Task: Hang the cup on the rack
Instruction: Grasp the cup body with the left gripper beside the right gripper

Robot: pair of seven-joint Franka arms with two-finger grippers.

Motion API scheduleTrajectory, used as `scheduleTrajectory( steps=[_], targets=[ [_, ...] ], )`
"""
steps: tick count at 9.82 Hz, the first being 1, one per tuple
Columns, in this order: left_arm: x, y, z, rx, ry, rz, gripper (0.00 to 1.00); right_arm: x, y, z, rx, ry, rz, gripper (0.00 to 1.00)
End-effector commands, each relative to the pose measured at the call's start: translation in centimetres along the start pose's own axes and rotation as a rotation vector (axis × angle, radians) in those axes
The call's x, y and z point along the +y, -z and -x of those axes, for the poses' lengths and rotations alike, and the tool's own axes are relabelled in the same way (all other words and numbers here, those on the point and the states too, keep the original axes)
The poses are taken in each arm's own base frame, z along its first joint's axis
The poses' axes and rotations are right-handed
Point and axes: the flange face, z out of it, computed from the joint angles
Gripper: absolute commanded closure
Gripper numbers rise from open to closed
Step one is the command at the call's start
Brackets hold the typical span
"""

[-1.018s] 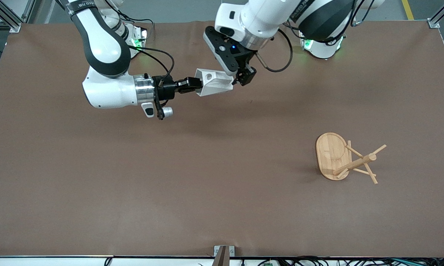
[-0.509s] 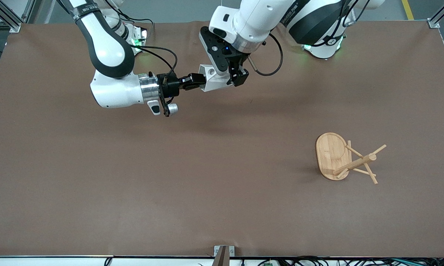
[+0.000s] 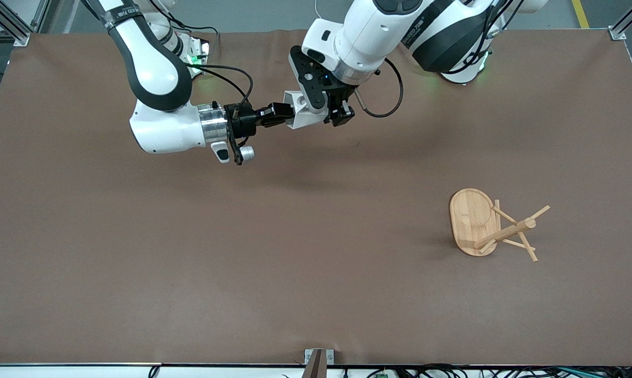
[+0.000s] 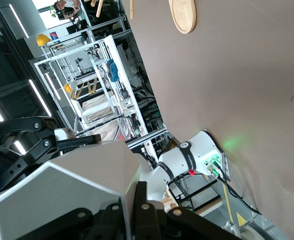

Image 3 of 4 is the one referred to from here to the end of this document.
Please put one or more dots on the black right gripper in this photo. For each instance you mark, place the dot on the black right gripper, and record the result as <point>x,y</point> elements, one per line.
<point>244,119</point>

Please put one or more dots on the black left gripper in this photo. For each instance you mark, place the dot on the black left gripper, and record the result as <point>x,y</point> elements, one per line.
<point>339,97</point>

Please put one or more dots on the white faceted cup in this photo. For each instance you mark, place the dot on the white faceted cup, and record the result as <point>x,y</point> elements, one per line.
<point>305,119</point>

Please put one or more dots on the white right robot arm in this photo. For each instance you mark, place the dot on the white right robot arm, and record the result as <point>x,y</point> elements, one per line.
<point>153,73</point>

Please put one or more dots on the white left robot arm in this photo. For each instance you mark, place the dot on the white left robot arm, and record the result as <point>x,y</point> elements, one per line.
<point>368,26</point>

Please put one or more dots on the wooden cup rack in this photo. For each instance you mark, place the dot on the wooden cup rack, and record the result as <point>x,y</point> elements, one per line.
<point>470,215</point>

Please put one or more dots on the silver base connector box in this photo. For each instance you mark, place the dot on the silver base connector box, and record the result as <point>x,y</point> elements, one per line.
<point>203,50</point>

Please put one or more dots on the brown table cover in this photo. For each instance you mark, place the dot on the brown table cover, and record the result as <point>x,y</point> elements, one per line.
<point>316,236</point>

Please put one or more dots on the grey metal beam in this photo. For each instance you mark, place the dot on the grey metal beam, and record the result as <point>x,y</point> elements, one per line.
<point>45,13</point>

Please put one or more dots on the silver metal bracket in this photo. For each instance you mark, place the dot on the silver metal bracket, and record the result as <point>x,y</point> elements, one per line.
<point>330,357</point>

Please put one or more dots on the dark camera mount post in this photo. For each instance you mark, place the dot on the dark camera mount post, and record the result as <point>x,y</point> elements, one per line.
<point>316,367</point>

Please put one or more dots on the aluminium frame post with bracket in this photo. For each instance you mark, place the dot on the aluminium frame post with bracket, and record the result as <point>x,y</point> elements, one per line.
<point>21,39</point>
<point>617,34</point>

